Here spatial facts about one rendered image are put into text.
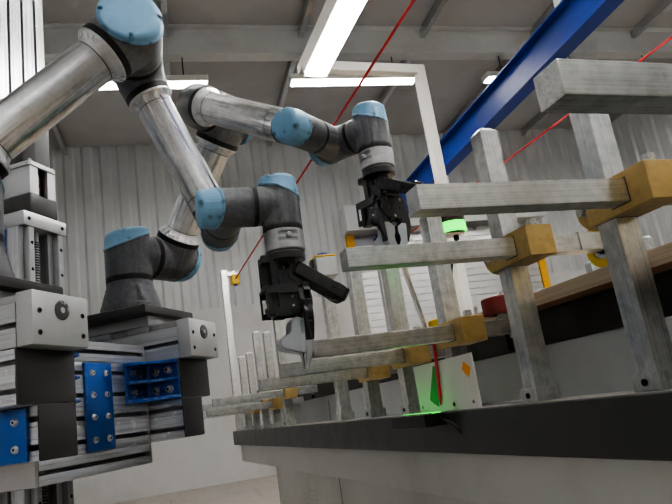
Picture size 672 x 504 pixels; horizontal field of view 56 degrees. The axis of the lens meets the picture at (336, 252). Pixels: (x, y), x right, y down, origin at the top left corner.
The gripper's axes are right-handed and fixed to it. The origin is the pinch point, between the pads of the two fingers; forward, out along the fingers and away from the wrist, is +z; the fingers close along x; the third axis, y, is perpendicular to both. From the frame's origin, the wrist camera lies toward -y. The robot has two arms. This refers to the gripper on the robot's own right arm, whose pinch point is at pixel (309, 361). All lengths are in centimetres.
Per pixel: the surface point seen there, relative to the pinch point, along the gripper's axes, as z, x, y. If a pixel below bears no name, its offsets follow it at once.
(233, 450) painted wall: 42, -793, -100
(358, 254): -12.5, 26.5, -1.9
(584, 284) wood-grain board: -6, 20, -46
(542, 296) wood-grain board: -6.8, 8.2, -45.6
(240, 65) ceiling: -418, -576, -119
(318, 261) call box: -38, -77, -28
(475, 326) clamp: -2.7, 5.0, -31.7
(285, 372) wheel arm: -0.2, -23.5, -0.9
